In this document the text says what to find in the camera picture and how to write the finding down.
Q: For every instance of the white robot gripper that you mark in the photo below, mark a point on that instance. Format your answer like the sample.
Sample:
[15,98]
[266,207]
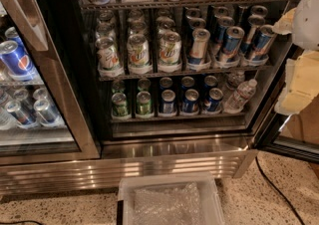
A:
[308,23]

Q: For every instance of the blue red bull can right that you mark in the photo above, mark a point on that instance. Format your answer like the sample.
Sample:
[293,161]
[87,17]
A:
[260,43]

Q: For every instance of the blue red bull can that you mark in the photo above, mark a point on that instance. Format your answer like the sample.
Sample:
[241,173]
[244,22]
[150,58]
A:
[260,43]
[231,42]

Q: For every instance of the blue red bull can middle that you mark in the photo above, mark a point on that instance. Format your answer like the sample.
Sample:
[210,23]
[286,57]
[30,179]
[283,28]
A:
[231,42]

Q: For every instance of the open right fridge door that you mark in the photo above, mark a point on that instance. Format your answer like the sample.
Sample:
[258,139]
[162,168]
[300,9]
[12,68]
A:
[293,136]

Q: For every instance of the blue pepsi can right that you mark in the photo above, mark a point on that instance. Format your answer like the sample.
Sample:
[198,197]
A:
[212,100]

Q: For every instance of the silver red bull can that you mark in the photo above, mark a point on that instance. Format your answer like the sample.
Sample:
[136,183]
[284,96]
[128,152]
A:
[199,46]

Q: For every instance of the blue pepsi can middle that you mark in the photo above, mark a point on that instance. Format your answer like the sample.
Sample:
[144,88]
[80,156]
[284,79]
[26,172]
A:
[190,101]

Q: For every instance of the front right 7up can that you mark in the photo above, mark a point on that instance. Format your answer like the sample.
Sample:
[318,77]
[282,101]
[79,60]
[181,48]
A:
[169,48]

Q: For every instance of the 7up can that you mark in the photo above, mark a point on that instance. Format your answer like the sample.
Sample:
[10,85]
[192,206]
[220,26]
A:
[108,54]
[169,48]
[138,50]

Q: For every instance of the blue pepsi can left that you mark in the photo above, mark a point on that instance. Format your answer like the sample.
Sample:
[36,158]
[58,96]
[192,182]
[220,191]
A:
[167,101]

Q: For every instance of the green can front right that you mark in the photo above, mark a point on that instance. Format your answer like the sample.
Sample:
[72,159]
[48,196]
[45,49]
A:
[144,103]

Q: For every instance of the green can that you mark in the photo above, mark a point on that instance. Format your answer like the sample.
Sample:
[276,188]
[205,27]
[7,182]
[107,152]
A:
[144,103]
[120,104]

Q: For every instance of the front middle 7up can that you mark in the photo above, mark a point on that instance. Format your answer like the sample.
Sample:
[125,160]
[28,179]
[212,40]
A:
[138,50]

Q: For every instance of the green can front left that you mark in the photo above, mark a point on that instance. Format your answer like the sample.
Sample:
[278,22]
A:
[120,104]

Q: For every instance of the front left 7up can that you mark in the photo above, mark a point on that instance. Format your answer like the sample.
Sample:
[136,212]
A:
[108,54]

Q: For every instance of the stainless steel fridge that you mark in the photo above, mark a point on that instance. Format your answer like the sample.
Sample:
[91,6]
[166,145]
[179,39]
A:
[220,144]

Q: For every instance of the left glass fridge door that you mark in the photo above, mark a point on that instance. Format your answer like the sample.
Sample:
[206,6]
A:
[54,34]

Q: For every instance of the small can behind glass right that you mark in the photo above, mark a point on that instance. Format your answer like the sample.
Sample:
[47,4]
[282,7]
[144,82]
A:
[47,112]

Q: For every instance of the small can behind glass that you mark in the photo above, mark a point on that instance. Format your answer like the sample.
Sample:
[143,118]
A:
[47,112]
[16,109]

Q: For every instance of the small can behind glass left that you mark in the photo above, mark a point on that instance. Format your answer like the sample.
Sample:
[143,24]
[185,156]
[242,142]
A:
[16,109]

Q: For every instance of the large blue pepsi can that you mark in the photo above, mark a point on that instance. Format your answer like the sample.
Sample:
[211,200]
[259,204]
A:
[17,60]

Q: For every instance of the front water bottle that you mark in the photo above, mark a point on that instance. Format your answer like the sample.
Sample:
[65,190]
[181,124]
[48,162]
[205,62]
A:
[237,100]

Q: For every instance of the clear plastic bin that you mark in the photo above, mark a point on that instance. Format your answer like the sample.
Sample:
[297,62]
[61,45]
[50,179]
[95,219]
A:
[212,213]

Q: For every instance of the bubble wrap sheet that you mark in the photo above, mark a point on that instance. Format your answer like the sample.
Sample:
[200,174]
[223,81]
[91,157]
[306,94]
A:
[170,205]

